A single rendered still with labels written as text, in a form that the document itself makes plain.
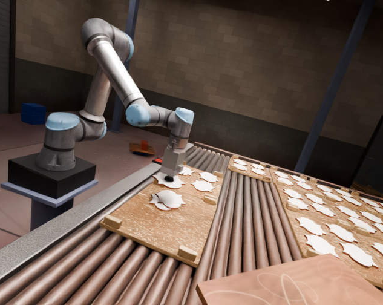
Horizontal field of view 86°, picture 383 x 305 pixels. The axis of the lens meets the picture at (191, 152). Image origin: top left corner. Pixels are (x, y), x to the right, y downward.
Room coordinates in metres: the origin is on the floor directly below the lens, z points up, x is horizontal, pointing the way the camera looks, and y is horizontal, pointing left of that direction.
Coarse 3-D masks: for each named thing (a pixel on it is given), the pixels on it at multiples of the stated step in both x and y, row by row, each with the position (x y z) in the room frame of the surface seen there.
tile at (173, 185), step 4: (160, 172) 0.86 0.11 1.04; (152, 176) 0.81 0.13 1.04; (156, 176) 0.81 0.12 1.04; (160, 176) 0.83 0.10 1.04; (164, 176) 0.84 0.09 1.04; (176, 176) 0.87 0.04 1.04; (160, 180) 0.78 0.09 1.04; (164, 180) 0.79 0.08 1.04; (176, 180) 0.82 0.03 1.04; (180, 180) 0.84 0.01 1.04; (160, 184) 0.76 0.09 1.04; (164, 184) 0.76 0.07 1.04; (168, 184) 0.77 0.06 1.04; (172, 184) 0.78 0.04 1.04; (176, 184) 0.79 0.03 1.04; (180, 184) 0.80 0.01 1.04; (184, 184) 0.82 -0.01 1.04; (172, 188) 0.75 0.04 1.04; (176, 188) 0.76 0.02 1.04
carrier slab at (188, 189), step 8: (192, 168) 1.34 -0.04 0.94; (184, 176) 1.16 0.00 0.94; (192, 176) 1.20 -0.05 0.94; (200, 176) 1.24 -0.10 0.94; (216, 184) 1.17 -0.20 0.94; (184, 192) 0.96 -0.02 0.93; (192, 192) 0.98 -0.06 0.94; (200, 192) 1.00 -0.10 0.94; (208, 192) 1.02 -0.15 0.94; (216, 192) 1.05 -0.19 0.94; (216, 200) 0.96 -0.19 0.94
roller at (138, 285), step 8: (216, 160) 1.78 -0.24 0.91; (208, 168) 1.48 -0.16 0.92; (152, 256) 0.52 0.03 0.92; (160, 256) 0.53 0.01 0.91; (144, 264) 0.48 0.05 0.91; (152, 264) 0.49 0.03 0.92; (144, 272) 0.45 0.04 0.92; (152, 272) 0.47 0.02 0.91; (136, 280) 0.42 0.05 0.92; (144, 280) 0.43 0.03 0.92; (128, 288) 0.40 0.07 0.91; (136, 288) 0.40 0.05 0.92; (144, 288) 0.42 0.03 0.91; (128, 296) 0.38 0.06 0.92; (136, 296) 0.39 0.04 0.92; (120, 304) 0.36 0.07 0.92; (128, 304) 0.36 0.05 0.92; (136, 304) 0.37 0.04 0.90
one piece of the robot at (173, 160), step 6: (168, 150) 0.78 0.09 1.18; (174, 150) 0.78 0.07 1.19; (180, 150) 0.79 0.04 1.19; (168, 156) 0.78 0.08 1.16; (174, 156) 0.77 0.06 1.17; (180, 156) 0.79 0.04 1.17; (162, 162) 0.79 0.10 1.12; (168, 162) 0.78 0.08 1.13; (174, 162) 0.77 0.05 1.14; (180, 162) 0.81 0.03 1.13; (162, 168) 0.78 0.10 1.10; (168, 168) 0.78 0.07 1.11; (174, 168) 0.77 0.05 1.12; (180, 168) 0.79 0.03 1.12; (168, 174) 0.77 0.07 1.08; (174, 174) 0.78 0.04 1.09
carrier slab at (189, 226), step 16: (144, 192) 0.85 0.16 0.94; (176, 192) 0.93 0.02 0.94; (128, 208) 0.70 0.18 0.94; (144, 208) 0.73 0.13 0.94; (192, 208) 0.82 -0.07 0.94; (208, 208) 0.86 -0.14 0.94; (128, 224) 0.61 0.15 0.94; (144, 224) 0.63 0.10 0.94; (160, 224) 0.65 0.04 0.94; (176, 224) 0.68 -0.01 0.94; (192, 224) 0.70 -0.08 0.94; (208, 224) 0.73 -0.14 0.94; (144, 240) 0.55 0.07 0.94; (160, 240) 0.57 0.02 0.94; (176, 240) 0.59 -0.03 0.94; (192, 240) 0.61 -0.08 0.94; (176, 256) 0.53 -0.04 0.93
